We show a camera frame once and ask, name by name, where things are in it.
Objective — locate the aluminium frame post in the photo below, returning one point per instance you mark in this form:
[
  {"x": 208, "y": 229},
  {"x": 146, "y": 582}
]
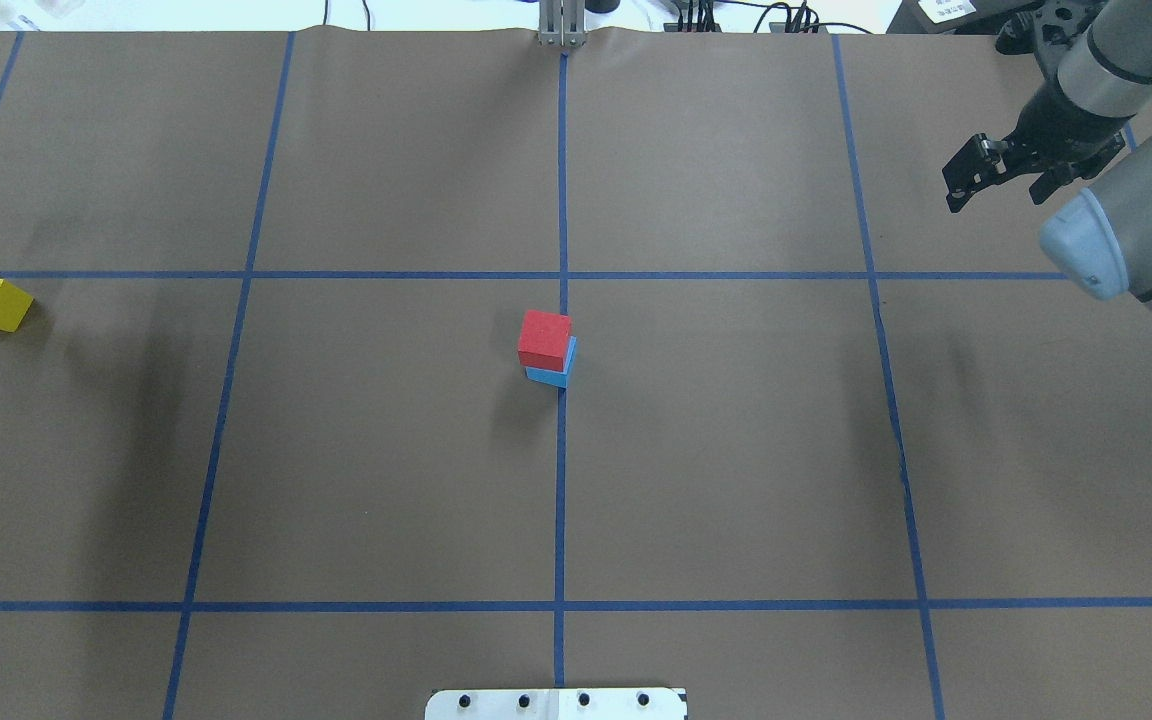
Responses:
[{"x": 561, "y": 23}]

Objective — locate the red wooden block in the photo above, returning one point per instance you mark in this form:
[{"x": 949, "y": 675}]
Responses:
[{"x": 544, "y": 340}]

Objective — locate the blue wooden block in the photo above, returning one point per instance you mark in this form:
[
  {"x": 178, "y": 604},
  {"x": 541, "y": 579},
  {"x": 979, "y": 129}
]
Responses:
[{"x": 556, "y": 378}]

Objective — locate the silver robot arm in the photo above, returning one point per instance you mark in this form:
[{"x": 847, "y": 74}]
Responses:
[{"x": 1096, "y": 61}]

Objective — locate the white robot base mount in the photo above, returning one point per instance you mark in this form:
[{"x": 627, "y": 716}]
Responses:
[{"x": 559, "y": 703}]

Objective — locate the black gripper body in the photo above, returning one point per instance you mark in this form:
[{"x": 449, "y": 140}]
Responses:
[{"x": 1063, "y": 117}]

